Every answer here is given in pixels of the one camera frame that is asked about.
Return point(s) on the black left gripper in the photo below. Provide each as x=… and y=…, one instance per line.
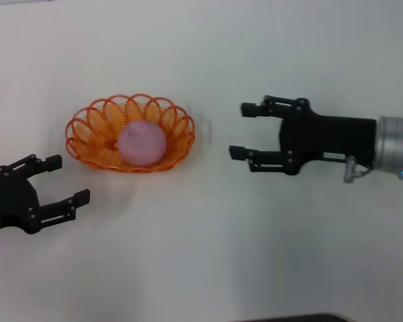
x=10, y=201

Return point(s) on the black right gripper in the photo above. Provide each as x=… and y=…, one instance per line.
x=329, y=137

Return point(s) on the orange woven plastic basket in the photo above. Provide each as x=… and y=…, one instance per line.
x=94, y=147

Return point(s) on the pink fuzzy peach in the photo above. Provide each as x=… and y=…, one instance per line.
x=141, y=144

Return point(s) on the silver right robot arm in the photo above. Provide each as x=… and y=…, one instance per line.
x=396, y=144

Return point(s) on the dark robot torso edge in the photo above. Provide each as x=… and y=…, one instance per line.
x=295, y=318

